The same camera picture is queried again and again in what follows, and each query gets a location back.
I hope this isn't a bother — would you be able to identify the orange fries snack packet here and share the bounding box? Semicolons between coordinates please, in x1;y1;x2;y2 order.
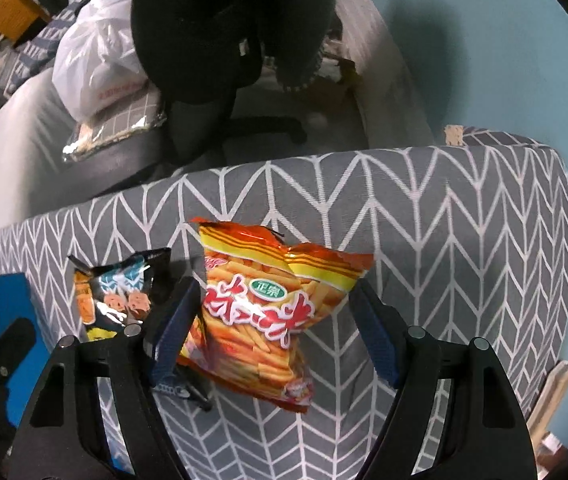
176;217;375;416

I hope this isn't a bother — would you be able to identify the black jacket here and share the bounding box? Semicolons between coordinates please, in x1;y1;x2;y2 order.
131;0;340;106

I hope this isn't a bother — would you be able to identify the blue cardboard box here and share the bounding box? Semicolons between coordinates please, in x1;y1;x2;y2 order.
0;272;52;426

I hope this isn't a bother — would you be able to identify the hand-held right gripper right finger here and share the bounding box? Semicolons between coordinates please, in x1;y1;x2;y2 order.
348;278;537;480

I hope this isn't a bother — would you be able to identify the grey chevron tablecloth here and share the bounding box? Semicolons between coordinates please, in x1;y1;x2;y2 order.
0;130;568;480

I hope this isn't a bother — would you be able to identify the grey sofa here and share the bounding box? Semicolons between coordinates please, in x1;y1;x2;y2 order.
0;67;175;238

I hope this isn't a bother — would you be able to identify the black snack packet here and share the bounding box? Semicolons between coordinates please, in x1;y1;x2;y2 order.
66;247;172;343

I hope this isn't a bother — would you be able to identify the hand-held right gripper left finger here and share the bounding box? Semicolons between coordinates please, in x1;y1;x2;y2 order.
8;276;202;480

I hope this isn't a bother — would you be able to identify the white plastic bag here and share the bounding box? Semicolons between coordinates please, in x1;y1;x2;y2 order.
51;0;152;123

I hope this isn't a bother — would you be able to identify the black office chair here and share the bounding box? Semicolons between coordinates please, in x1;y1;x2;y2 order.
164;70;307;166

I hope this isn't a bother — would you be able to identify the grey grid packaged cushion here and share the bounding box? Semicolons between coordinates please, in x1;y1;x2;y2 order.
61;87;167;163

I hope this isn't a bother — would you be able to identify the brown cardboard sheet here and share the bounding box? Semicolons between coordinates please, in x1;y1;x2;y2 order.
526;357;568;441

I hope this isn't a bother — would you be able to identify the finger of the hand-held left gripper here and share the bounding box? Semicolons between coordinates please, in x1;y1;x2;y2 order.
0;317;37;396

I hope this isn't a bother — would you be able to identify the blue grid blanket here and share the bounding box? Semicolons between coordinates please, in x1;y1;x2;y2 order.
0;2;85;98

